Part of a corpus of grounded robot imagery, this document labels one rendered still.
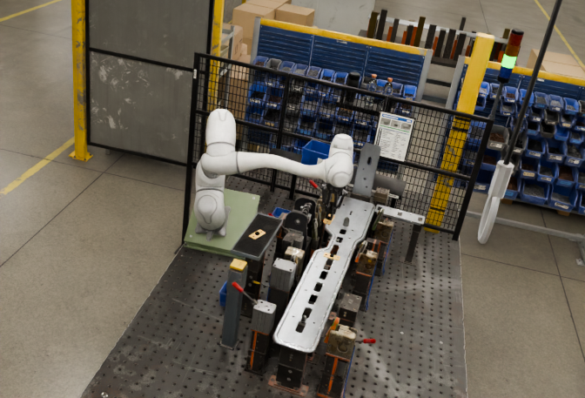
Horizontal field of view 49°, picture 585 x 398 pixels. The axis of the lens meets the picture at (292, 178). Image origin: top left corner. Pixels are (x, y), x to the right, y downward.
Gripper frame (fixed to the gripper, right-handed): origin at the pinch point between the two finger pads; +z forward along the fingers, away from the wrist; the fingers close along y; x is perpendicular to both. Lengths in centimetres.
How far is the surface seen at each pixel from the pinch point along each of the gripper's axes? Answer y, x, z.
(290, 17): -188, 461, 57
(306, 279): -0.9, -21.2, 26.3
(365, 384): 39, -44, 55
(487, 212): 58, -184, -129
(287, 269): -7.7, -32.9, 14.6
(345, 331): 27, -55, 18
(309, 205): -14.7, 15.6, 10.4
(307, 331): 11, -56, 24
